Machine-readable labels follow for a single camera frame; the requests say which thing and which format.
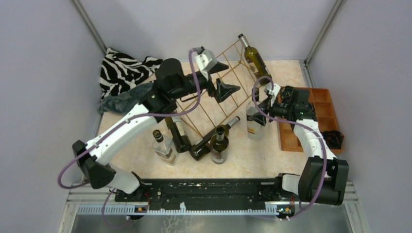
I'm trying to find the brown wine bottle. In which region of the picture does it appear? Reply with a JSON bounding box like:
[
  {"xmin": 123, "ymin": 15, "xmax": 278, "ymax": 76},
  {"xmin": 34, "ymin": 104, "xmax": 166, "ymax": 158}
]
[{"xmin": 210, "ymin": 126, "xmax": 229, "ymax": 164}]

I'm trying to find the wooden compartment tray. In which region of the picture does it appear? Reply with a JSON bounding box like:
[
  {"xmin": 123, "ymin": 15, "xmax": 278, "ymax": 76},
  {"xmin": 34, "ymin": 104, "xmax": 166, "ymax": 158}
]
[{"xmin": 278, "ymin": 88, "xmax": 343, "ymax": 155}]

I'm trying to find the zebra striped cloth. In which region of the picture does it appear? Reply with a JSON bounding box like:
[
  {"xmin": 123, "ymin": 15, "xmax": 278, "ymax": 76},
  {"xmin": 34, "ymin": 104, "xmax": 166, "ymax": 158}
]
[{"xmin": 100, "ymin": 48, "xmax": 163, "ymax": 100}]

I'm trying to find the clear liquor bottle left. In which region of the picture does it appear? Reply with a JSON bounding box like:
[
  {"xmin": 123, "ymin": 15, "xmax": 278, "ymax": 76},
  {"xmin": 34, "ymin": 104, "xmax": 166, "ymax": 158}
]
[{"xmin": 152, "ymin": 130, "xmax": 178, "ymax": 166}]

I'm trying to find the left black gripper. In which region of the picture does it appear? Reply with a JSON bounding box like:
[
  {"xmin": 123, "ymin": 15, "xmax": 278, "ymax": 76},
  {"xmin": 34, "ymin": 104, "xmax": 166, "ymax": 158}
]
[{"xmin": 171, "ymin": 61, "xmax": 240, "ymax": 102}]

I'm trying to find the black rolled belt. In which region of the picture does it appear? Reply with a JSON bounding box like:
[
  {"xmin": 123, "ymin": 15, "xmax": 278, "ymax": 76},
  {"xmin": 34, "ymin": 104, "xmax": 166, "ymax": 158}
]
[{"xmin": 321, "ymin": 130, "xmax": 344, "ymax": 149}]

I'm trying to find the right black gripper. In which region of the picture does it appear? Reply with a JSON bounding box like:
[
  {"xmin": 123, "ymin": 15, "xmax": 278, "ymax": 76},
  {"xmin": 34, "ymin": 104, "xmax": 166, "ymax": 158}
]
[{"xmin": 249, "ymin": 94, "xmax": 294, "ymax": 125}]

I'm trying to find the dark bottle lying down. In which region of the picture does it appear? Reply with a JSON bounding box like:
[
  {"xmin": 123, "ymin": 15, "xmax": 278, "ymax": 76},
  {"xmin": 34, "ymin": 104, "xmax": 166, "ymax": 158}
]
[{"xmin": 189, "ymin": 116, "xmax": 240, "ymax": 161}]

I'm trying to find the clear square liquor bottle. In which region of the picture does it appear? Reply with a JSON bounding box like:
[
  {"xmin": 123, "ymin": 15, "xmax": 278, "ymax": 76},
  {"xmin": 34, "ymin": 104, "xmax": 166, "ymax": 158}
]
[{"xmin": 246, "ymin": 87, "xmax": 263, "ymax": 140}]

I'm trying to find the grey plush cloth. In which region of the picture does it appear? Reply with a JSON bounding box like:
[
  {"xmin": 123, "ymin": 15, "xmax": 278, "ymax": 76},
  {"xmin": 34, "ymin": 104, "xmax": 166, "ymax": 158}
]
[{"xmin": 97, "ymin": 82, "xmax": 154, "ymax": 115}]

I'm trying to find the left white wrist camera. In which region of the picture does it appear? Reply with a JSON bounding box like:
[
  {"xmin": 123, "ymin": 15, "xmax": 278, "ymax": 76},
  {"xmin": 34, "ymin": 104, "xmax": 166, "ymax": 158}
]
[{"xmin": 194, "ymin": 47, "xmax": 218, "ymax": 80}]

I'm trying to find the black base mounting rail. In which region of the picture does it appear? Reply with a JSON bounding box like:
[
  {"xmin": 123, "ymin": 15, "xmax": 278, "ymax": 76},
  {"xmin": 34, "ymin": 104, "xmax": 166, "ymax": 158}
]
[{"xmin": 115, "ymin": 178, "xmax": 299, "ymax": 217}]

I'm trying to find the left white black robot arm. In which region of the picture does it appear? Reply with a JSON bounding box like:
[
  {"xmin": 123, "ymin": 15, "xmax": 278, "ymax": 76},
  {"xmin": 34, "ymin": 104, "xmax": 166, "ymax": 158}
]
[{"xmin": 72, "ymin": 58, "xmax": 240, "ymax": 201}]

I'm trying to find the olive green wine bottle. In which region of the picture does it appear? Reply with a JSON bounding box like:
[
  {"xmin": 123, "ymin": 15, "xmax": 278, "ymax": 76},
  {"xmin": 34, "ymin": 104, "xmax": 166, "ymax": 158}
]
[{"xmin": 238, "ymin": 33, "xmax": 272, "ymax": 85}]

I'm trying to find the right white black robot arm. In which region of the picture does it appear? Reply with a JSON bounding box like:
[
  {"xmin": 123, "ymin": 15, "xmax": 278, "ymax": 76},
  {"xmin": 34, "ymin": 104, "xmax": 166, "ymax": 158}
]
[{"xmin": 253, "ymin": 84, "xmax": 349, "ymax": 205}]

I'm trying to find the dark bottle leaning on rack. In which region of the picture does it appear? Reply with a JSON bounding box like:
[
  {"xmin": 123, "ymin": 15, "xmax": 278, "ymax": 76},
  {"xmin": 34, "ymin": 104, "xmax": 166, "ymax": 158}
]
[{"xmin": 165, "ymin": 116, "xmax": 191, "ymax": 153}]

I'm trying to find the gold wire wine rack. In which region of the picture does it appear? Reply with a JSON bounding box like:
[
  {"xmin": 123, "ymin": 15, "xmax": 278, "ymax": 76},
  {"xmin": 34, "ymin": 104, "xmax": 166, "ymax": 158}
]
[{"xmin": 181, "ymin": 39, "xmax": 256, "ymax": 139}]

